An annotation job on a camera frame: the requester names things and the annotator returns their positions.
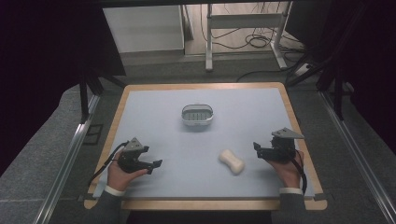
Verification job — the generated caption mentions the light blue table mat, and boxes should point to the light blue table mat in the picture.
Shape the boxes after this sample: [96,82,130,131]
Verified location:
[92,87,316,200]

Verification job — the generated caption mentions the white cabinet panel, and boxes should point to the white cabinet panel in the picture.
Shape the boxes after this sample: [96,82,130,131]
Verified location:
[102,4,185,54]

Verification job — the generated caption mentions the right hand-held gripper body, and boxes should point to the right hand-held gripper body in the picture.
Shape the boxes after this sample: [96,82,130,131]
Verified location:
[257,127,305,164]

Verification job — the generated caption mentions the aluminium rail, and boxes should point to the aluminium rail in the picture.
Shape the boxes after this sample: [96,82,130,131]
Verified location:
[33,92,102,224]
[319,91,396,224]

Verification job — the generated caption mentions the black floor cables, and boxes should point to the black floor cables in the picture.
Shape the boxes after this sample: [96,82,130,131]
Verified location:
[199,3,307,83]

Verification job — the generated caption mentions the white soap bar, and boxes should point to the white soap bar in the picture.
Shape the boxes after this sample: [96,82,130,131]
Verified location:
[218,148,246,176]

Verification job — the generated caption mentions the person's right hand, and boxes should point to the person's right hand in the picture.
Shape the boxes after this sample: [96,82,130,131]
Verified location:
[265,149,304,189]

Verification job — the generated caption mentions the white soap dish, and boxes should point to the white soap dish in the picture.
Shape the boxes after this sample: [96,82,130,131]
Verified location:
[180,103,215,127]

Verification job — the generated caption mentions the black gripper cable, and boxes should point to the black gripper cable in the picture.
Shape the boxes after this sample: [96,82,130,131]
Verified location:
[292,149,308,196]
[87,141,130,188]

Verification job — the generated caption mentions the person's left hand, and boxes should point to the person's left hand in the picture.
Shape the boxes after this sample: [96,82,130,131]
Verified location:
[106,150,149,192]

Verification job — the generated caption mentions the white power strip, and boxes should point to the white power strip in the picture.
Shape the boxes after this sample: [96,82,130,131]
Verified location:
[294,63,313,77]

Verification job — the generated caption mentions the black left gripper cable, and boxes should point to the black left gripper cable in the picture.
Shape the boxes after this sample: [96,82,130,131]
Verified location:
[87,141,130,188]

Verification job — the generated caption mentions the black stand legs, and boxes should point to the black stand legs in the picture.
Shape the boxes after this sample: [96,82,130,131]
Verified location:
[284,46,356,121]
[78,69,127,125]

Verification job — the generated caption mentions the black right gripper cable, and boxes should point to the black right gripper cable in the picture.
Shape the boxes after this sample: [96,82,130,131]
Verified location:
[292,149,308,196]

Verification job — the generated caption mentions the white metal desk frame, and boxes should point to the white metal desk frame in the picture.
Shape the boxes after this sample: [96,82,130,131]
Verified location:
[205,2,293,73]

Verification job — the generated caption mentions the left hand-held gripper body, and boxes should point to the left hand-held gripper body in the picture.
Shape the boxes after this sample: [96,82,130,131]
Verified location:
[117,136,150,175]

